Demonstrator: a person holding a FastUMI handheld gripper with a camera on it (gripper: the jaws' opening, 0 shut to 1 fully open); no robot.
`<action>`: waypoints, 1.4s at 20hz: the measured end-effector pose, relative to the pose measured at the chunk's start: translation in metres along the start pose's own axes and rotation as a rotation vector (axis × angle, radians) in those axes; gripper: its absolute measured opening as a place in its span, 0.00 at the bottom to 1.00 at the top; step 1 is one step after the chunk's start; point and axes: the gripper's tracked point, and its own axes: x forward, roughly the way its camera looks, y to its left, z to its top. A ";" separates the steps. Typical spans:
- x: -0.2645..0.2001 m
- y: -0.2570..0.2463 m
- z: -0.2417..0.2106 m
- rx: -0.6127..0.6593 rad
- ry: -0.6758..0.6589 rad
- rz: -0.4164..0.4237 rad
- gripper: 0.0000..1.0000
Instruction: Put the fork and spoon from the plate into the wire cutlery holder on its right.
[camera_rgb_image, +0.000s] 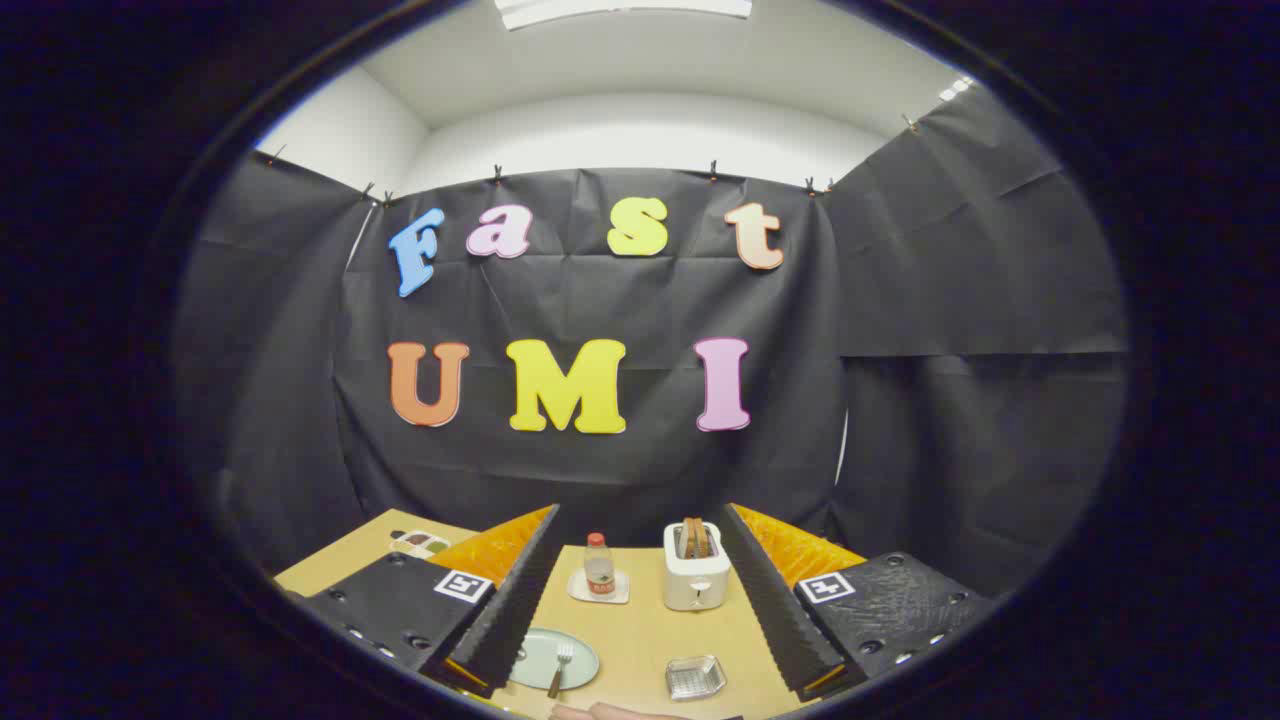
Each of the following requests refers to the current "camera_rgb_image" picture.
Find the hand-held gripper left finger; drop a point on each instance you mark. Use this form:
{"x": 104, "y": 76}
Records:
{"x": 515, "y": 615}

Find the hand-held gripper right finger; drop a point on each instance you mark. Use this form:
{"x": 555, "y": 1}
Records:
{"x": 780, "y": 610}

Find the silver fork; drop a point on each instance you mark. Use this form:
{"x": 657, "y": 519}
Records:
{"x": 563, "y": 656}

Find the pale green round plate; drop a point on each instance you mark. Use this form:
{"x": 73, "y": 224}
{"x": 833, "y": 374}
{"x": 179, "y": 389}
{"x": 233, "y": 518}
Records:
{"x": 533, "y": 655}

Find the white toaster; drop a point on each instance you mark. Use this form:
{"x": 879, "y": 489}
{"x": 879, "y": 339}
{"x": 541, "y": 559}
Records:
{"x": 695, "y": 588}

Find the clear water bottle red cap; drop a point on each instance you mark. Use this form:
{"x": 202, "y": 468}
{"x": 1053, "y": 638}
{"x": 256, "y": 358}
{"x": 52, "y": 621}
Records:
{"x": 599, "y": 570}

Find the brown toast slice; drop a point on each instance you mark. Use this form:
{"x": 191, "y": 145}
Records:
{"x": 702, "y": 538}
{"x": 686, "y": 538}

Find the white square coaster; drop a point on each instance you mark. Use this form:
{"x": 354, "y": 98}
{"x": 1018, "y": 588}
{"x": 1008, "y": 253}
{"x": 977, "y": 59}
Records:
{"x": 621, "y": 590}

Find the small white dish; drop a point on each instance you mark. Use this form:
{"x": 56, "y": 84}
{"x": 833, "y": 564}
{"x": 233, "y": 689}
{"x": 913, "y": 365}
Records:
{"x": 420, "y": 543}

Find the black backdrop cloth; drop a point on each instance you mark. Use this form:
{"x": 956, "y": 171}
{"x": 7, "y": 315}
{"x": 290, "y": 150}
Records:
{"x": 600, "y": 300}

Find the small ceiling light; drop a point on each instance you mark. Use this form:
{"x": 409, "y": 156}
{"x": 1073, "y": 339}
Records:
{"x": 957, "y": 89}

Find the long ceiling light panel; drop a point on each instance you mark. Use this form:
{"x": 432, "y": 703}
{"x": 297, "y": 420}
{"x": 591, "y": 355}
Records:
{"x": 620, "y": 10}

